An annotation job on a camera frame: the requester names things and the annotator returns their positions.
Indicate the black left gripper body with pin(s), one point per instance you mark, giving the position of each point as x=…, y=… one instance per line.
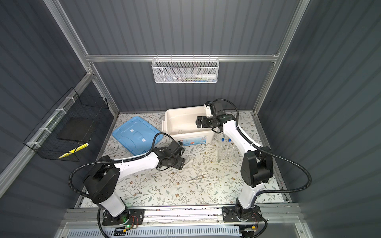
x=178, y=163

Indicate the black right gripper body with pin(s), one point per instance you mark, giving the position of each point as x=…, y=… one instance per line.
x=207, y=122

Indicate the blue capped test tube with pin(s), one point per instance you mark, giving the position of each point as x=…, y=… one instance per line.
x=229, y=149
x=221, y=145

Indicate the white plastic dropper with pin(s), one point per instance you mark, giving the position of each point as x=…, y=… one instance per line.
x=188, y=162

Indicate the white plastic storage bin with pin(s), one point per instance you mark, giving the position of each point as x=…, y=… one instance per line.
x=180, y=124

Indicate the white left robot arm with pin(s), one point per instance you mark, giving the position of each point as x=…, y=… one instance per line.
x=102, y=178

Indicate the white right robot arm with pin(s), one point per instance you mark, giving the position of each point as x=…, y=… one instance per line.
x=257, y=165

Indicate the clear test tube rack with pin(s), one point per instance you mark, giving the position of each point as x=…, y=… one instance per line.
x=234, y=158

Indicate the blue plastic bin lid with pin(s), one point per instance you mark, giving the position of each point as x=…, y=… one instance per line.
x=136, y=135

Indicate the white bottle in basket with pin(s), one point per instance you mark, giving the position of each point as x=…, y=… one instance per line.
x=206, y=76

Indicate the black pad in basket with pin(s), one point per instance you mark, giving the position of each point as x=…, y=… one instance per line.
x=78, y=130

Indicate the white wire mesh basket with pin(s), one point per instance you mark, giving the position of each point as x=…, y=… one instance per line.
x=183, y=72

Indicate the black wire mesh basket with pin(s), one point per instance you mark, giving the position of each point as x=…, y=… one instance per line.
x=43, y=139

